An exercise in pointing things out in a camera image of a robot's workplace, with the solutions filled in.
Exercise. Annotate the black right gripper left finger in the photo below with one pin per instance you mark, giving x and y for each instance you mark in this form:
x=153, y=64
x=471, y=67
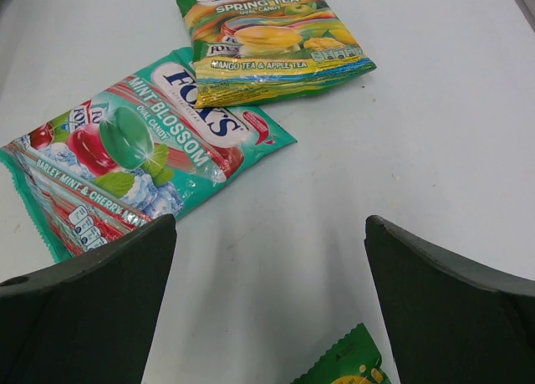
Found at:
x=91, y=318

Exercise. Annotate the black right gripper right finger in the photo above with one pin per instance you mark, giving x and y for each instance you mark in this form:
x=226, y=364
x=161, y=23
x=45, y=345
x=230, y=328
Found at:
x=449, y=319

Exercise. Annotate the green spring tea candy bag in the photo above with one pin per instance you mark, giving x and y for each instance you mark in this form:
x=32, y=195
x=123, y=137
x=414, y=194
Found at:
x=250, y=52

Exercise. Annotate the teal mint blossom candy bag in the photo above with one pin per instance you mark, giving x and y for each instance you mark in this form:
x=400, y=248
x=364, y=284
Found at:
x=136, y=151

